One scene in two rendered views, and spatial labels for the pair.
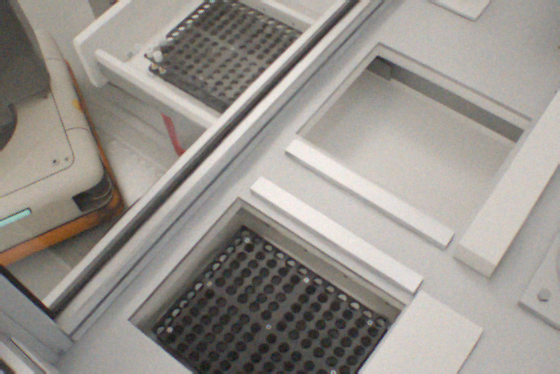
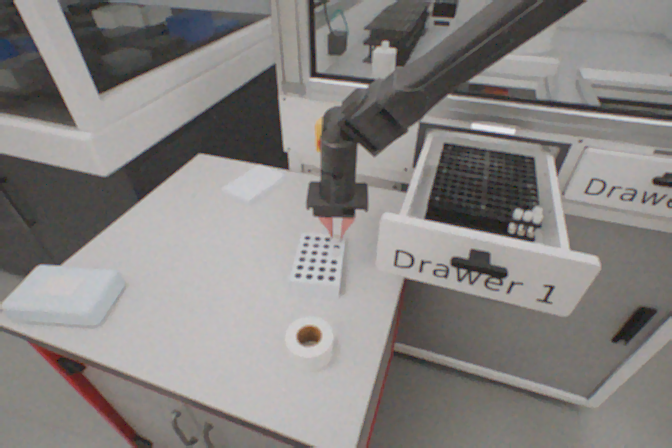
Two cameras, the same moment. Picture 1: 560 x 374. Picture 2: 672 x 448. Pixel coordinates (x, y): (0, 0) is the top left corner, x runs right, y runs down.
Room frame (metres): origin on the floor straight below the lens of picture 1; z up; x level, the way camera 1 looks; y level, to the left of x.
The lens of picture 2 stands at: (1.18, 0.46, 1.27)
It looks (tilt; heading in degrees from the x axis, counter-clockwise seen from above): 41 degrees down; 245
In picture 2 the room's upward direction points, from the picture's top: straight up
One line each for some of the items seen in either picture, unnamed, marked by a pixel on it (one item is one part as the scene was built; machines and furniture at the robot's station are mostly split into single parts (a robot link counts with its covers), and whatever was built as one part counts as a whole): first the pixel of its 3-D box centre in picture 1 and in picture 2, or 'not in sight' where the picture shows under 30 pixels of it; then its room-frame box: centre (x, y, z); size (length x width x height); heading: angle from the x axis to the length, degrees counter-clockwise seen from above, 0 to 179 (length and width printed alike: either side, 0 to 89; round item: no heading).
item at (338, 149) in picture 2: not in sight; (338, 149); (0.96, -0.01, 0.99); 0.07 x 0.06 x 0.07; 66
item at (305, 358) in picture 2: not in sight; (309, 343); (1.09, 0.16, 0.78); 0.07 x 0.07 x 0.04
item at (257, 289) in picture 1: (271, 335); not in sight; (0.25, 0.04, 0.87); 0.22 x 0.18 x 0.06; 46
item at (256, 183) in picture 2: not in sight; (254, 183); (1.05, -0.30, 0.77); 0.13 x 0.09 x 0.02; 32
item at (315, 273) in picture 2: not in sight; (319, 264); (1.01, 0.02, 0.78); 0.12 x 0.08 x 0.04; 59
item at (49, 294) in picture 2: not in sight; (67, 294); (1.42, -0.09, 0.78); 0.15 x 0.10 x 0.04; 151
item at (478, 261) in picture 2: not in sight; (479, 261); (0.85, 0.22, 0.91); 0.07 x 0.04 x 0.01; 136
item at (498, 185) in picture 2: not in sight; (481, 192); (0.70, 0.05, 0.87); 0.22 x 0.18 x 0.06; 46
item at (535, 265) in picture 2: not in sight; (474, 264); (0.84, 0.20, 0.87); 0.29 x 0.02 x 0.11; 136
